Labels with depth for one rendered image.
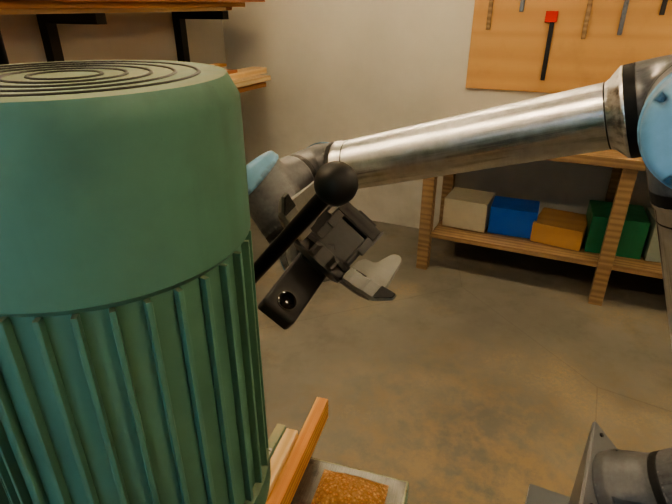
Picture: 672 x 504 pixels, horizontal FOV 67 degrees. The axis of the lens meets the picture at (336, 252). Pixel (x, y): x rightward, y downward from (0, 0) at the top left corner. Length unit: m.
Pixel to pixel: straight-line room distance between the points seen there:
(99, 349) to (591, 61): 3.33
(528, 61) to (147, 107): 3.30
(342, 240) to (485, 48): 2.98
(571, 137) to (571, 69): 2.75
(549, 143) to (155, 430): 0.59
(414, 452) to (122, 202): 1.93
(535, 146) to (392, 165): 0.21
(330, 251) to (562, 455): 1.76
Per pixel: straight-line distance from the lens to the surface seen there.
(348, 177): 0.38
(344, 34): 3.81
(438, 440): 2.15
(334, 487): 0.80
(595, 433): 1.14
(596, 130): 0.72
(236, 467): 0.37
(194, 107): 0.24
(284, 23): 4.03
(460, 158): 0.76
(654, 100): 0.57
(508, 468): 2.12
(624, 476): 1.05
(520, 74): 3.49
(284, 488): 0.77
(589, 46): 3.46
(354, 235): 0.60
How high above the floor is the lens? 1.54
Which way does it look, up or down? 26 degrees down
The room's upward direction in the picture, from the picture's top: straight up
